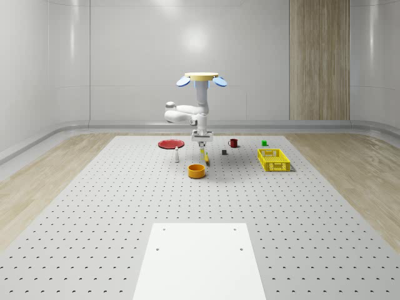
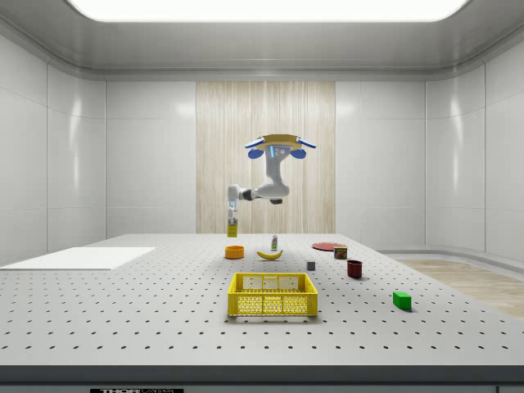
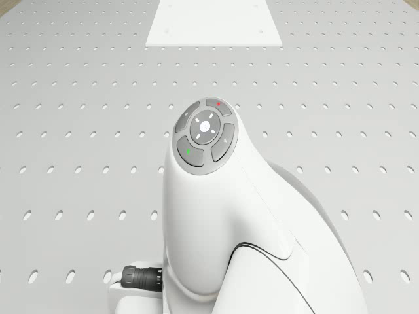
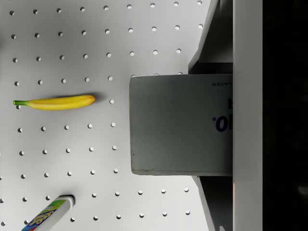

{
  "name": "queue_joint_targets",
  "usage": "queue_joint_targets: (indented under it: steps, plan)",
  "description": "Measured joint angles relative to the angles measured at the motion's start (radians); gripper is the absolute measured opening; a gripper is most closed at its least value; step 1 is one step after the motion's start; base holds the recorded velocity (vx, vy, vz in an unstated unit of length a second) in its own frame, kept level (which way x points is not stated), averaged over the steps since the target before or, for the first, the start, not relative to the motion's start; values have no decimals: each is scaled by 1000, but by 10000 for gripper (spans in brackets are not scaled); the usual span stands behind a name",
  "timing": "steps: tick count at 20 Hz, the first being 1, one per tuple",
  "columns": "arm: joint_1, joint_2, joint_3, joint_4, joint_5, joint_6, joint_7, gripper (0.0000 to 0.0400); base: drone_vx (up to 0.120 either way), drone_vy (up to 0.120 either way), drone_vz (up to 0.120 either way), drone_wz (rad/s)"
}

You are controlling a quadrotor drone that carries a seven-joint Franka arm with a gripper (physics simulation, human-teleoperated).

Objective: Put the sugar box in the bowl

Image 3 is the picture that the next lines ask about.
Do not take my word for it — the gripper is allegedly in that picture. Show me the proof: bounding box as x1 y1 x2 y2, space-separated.
109 260 165 314

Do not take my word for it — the white board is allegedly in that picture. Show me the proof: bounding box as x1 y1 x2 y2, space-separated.
145 0 283 47

